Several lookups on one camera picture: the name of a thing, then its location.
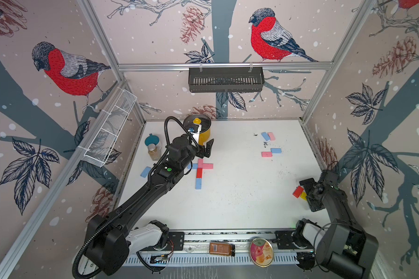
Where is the yellow pot with handle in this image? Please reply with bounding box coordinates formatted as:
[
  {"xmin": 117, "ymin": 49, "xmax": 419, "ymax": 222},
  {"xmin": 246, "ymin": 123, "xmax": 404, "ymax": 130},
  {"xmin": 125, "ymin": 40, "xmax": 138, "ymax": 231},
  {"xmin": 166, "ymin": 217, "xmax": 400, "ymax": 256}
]
[{"xmin": 199, "ymin": 127, "xmax": 211, "ymax": 145}]

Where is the white wire basket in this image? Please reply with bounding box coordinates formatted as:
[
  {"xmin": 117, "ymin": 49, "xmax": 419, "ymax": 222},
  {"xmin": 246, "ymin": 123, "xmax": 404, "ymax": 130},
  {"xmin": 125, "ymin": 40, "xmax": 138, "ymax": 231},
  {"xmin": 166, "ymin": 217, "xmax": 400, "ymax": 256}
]
[{"xmin": 82, "ymin": 88, "xmax": 137, "ymax": 167}]

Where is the brown spice jar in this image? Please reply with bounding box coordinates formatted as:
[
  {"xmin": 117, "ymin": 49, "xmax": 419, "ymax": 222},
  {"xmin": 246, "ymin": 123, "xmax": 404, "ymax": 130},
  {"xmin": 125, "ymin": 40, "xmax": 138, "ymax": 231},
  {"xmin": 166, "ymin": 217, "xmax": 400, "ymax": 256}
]
[{"xmin": 147, "ymin": 144, "xmax": 162, "ymax": 161}]

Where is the pink block right cluster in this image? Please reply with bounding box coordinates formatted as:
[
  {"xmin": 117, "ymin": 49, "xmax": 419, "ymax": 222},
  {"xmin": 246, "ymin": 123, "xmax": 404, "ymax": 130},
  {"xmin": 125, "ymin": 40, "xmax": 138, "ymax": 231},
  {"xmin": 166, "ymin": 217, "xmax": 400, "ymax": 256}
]
[{"xmin": 261, "ymin": 152, "xmax": 273, "ymax": 158}]

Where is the pink round cup lid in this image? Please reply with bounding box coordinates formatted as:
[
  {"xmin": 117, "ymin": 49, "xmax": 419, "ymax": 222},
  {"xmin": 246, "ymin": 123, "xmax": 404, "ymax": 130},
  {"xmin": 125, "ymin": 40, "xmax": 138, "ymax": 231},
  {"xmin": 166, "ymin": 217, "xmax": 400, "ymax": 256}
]
[{"xmin": 249, "ymin": 237, "xmax": 274, "ymax": 267}]

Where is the glass lid yellow knob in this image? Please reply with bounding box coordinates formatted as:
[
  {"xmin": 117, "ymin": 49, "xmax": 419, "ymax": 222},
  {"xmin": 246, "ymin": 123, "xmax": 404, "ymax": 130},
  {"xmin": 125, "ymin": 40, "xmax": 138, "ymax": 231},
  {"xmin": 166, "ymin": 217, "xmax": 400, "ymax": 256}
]
[{"xmin": 183, "ymin": 114, "xmax": 211, "ymax": 133}]

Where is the blue block table edge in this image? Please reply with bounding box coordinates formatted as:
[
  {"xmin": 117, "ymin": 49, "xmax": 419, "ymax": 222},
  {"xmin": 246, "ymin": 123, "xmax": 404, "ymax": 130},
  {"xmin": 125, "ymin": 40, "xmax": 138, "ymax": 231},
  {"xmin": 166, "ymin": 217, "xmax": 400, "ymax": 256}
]
[{"xmin": 140, "ymin": 167, "xmax": 151, "ymax": 178}]

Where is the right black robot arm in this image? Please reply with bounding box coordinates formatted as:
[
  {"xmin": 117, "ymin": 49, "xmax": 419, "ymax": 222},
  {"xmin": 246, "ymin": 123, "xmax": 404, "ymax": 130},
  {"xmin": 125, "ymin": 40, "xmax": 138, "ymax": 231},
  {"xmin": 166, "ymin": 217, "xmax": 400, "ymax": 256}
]
[{"xmin": 292, "ymin": 170, "xmax": 378, "ymax": 279}]

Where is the black hanging shelf basket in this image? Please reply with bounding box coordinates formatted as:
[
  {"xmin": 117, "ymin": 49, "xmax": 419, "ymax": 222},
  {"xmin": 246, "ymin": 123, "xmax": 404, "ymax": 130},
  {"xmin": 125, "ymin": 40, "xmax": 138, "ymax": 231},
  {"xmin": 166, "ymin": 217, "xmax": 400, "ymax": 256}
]
[{"xmin": 188, "ymin": 67, "xmax": 265, "ymax": 93}]

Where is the brown packet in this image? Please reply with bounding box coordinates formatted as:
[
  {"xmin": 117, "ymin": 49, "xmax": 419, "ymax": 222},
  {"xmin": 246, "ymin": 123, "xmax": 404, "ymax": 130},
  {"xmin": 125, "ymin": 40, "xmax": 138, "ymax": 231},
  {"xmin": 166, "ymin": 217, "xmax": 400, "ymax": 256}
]
[{"xmin": 209, "ymin": 242, "xmax": 236, "ymax": 257}]

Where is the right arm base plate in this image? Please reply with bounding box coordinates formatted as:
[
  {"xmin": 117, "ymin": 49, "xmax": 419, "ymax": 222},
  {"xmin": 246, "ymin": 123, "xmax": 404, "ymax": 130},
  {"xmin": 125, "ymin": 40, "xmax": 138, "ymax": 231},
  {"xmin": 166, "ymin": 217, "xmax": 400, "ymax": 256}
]
[{"xmin": 275, "ymin": 230, "xmax": 313, "ymax": 250}]

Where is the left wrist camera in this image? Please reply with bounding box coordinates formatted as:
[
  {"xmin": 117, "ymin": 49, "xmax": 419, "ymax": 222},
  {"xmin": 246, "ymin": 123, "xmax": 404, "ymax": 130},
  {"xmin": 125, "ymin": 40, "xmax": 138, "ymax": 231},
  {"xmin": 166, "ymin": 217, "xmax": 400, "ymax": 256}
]
[{"xmin": 188, "ymin": 124, "xmax": 201, "ymax": 145}]

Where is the red block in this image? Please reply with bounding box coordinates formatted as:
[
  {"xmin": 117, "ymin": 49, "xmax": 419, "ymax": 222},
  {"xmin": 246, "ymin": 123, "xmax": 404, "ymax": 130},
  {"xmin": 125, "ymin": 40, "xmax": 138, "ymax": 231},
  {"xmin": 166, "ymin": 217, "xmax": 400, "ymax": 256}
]
[
  {"xmin": 293, "ymin": 186, "xmax": 304, "ymax": 198},
  {"xmin": 196, "ymin": 168, "xmax": 203, "ymax": 179}
]

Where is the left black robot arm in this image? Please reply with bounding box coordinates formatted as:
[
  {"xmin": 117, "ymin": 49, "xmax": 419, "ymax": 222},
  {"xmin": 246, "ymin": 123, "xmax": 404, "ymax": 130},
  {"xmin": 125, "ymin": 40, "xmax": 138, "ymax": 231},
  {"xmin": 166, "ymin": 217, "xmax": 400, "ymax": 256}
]
[{"xmin": 72, "ymin": 115, "xmax": 214, "ymax": 279}]

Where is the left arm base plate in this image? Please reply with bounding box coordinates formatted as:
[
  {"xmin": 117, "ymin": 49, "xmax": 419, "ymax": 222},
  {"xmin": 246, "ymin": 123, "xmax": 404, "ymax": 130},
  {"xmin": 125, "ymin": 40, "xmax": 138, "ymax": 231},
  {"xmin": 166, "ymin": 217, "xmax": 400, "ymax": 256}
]
[{"xmin": 153, "ymin": 231, "xmax": 185, "ymax": 251}]

